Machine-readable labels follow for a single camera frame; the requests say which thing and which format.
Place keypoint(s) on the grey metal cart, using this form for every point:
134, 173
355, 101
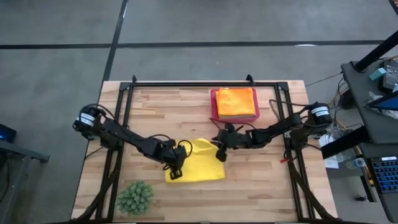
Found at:
31, 154

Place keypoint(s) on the pink plastic tray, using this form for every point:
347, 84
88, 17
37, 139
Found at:
256, 115

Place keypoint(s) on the clear plastic bottle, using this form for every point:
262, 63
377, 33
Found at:
357, 162

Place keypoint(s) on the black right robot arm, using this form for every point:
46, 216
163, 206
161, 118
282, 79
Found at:
280, 127

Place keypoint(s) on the black side desk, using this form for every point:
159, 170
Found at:
357, 93

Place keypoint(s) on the dark tablet screen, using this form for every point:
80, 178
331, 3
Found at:
385, 102

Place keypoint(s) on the small black floor object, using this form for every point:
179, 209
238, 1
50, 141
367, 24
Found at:
360, 198

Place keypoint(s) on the orange microfiber towel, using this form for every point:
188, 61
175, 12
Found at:
235, 101

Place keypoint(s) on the blue-lit black device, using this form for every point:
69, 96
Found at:
6, 133

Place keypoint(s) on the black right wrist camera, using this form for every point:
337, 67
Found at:
221, 155

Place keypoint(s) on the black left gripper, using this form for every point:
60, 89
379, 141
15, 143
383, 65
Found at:
175, 157

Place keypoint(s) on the black slanted pole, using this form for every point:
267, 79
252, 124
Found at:
376, 53

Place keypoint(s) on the green artificial plant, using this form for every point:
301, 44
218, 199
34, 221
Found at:
135, 198

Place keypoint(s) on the black electronics box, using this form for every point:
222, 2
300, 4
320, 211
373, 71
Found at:
391, 76

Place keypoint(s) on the yellow microfiber towel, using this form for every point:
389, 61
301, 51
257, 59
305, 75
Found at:
202, 165

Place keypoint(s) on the black metal rig frame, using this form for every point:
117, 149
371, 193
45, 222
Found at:
202, 84

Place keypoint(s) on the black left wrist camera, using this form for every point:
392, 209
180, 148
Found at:
175, 174

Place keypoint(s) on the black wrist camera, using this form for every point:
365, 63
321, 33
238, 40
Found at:
221, 155
175, 174

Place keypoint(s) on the keyboard with blue keys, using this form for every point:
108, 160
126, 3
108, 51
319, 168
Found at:
385, 174

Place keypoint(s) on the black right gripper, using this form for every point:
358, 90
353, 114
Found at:
233, 138

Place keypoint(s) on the black low desk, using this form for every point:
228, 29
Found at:
342, 144

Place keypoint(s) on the small teal box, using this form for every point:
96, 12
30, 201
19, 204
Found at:
377, 74

